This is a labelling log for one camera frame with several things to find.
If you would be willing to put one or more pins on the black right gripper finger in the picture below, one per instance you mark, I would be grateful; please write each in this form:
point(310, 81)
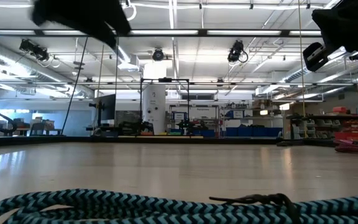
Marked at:
point(326, 29)
point(337, 14)

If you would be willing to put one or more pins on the dark parts shelf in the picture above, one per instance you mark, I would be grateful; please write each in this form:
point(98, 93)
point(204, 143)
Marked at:
point(322, 117)

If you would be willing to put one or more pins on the red storage bins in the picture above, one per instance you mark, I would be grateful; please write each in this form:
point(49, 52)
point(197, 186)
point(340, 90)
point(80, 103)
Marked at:
point(350, 136)

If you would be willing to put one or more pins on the blue storage bins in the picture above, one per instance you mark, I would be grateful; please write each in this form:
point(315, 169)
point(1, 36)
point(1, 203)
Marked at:
point(253, 132)

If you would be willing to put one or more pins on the round black ceiling camera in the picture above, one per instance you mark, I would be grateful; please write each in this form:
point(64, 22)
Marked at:
point(158, 55)

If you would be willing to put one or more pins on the black table frame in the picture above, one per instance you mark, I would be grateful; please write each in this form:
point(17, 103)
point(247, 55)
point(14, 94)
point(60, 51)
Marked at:
point(73, 140)

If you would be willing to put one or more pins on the orange box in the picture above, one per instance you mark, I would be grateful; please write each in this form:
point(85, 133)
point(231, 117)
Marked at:
point(339, 110)

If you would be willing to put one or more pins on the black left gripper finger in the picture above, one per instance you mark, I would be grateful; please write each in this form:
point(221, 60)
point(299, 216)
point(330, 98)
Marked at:
point(120, 27)
point(106, 32)

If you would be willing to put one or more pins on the black overhead light bar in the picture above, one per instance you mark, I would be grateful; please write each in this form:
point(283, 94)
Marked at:
point(202, 32)

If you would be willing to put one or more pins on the white cylindrical pillar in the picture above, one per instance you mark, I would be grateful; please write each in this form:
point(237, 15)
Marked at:
point(154, 102)

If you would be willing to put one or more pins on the metal shelf rack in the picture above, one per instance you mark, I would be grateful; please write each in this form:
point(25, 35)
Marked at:
point(194, 112)

